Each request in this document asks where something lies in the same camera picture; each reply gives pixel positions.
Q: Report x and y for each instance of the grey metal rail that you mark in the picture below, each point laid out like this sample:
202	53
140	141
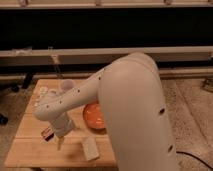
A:
30	57

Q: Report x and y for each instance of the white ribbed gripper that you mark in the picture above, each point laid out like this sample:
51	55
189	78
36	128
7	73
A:
61	126

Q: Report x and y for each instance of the white rectangular sponge block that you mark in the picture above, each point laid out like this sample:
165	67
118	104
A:
90	148

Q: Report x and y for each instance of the dark brown eraser block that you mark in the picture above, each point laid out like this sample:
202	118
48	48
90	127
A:
47	134

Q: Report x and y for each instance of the clear plastic cup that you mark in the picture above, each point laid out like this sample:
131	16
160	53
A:
65	85

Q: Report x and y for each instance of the orange bowl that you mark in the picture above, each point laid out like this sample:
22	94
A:
93	117

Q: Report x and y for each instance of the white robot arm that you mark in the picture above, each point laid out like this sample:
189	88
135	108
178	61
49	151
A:
132	101

